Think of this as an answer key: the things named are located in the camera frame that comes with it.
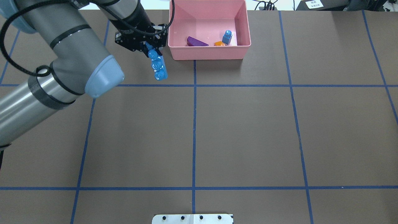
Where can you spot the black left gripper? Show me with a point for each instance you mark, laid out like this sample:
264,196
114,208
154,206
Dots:
140,16

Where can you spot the long blue block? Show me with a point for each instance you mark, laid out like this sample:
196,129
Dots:
157,63

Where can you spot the purple block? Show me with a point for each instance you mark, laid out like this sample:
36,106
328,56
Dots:
193,42

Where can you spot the orange block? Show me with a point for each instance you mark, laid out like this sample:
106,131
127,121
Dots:
219,43

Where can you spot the small blue block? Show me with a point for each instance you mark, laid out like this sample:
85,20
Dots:
227,37

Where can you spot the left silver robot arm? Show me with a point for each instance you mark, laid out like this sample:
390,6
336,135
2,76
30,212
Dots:
83,64

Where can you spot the pink plastic box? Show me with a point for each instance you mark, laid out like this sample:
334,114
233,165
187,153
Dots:
207,21

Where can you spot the brown paper table cover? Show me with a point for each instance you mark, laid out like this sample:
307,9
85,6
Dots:
302,130

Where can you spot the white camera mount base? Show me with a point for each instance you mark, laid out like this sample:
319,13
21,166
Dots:
193,219

